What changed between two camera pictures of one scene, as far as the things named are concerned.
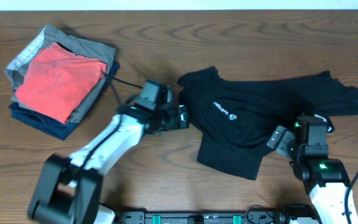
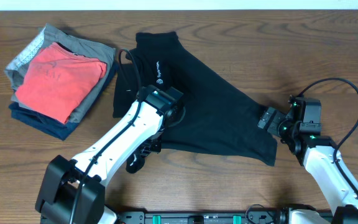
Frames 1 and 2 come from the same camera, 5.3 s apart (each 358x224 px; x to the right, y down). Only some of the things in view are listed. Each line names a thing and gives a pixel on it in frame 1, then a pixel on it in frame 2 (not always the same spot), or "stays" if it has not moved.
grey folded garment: (48, 35) stays
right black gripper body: (286, 145) to (273, 127)
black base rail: (263, 217) stays
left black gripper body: (169, 121) to (153, 145)
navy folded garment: (58, 130) stays
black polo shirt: (232, 117) to (220, 118)
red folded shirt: (58, 82) stays
